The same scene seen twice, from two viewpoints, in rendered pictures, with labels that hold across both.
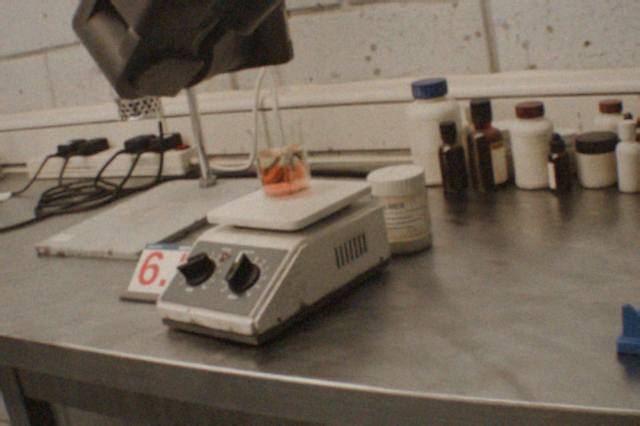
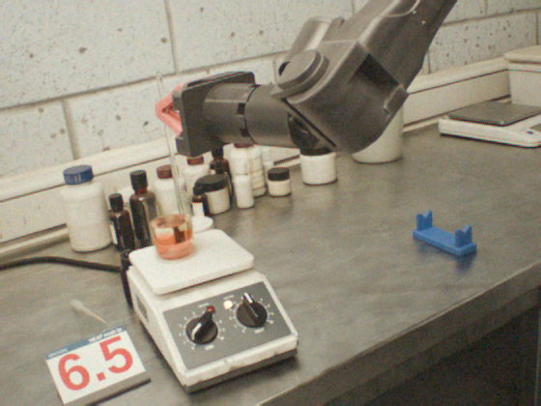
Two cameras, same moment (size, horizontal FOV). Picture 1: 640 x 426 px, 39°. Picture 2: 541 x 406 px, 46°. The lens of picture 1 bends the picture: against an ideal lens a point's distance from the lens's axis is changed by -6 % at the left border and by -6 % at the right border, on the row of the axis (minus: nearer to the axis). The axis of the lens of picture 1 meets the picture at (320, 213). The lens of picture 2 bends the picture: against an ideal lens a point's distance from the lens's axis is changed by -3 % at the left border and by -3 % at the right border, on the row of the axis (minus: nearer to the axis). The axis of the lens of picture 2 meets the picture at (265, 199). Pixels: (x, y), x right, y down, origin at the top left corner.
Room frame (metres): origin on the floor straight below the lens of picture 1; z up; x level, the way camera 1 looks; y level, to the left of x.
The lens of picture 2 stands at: (0.49, 0.61, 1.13)
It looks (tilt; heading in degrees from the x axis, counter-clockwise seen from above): 19 degrees down; 295
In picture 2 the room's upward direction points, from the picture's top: 7 degrees counter-clockwise
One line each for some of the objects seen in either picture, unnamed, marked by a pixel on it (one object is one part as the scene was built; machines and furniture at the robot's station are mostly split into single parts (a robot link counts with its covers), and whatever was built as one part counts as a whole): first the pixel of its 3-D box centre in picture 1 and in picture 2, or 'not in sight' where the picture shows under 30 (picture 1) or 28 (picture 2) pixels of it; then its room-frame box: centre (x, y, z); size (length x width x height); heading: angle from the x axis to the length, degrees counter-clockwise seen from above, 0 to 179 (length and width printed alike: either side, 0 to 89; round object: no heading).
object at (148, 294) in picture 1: (164, 272); (97, 366); (0.92, 0.17, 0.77); 0.09 x 0.06 x 0.04; 56
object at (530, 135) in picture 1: (533, 144); (171, 195); (1.08, -0.27, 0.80); 0.06 x 0.06 x 0.10
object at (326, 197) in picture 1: (289, 202); (189, 259); (0.87, 0.03, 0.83); 0.12 x 0.12 x 0.01; 48
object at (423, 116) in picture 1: (435, 129); (85, 207); (1.18, -0.16, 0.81); 0.07 x 0.07 x 0.13
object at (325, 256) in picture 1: (279, 254); (203, 301); (0.85, 0.04, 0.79); 0.22 x 0.13 x 0.08; 138
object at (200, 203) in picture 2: (558, 161); (200, 200); (1.04, -0.29, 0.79); 0.03 x 0.03 x 0.07
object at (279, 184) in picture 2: not in sight; (279, 181); (0.95, -0.43, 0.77); 0.04 x 0.04 x 0.04
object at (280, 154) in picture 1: (278, 158); (171, 226); (0.89, 0.03, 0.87); 0.06 x 0.05 x 0.08; 126
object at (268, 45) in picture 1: (219, 36); (237, 113); (0.77, 0.06, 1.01); 0.10 x 0.07 x 0.07; 72
